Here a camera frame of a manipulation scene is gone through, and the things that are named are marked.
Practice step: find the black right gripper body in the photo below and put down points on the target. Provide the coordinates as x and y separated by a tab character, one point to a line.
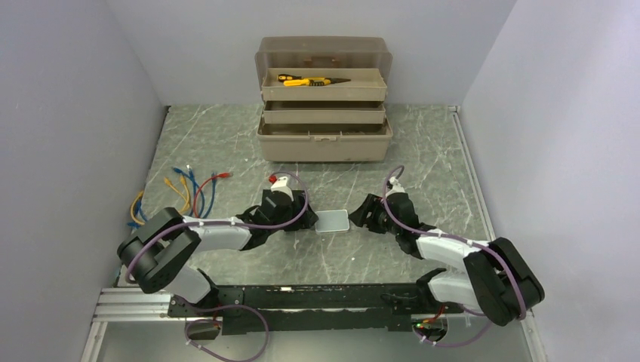
379	222

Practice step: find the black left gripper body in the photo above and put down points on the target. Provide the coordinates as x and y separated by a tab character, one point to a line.
302	223

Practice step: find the white mini router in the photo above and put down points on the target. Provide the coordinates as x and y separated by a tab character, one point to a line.
332	221

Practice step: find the blue ethernet cable long loop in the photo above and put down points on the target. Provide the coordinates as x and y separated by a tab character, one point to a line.
213	183

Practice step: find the black network switch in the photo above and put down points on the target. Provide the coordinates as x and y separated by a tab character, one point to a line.
297	194

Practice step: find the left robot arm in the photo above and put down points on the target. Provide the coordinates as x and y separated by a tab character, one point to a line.
156	255

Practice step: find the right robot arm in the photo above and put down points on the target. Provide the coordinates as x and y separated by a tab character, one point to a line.
486	277

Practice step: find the beige plastic toolbox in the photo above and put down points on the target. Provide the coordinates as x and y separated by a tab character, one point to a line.
344	122

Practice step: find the yellow black screwdriver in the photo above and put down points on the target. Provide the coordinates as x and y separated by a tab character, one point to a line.
286	77

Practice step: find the yellow black pliers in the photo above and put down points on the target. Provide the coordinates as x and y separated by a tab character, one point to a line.
313	82

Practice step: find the aluminium frame rail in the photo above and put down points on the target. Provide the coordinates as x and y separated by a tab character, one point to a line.
337	280

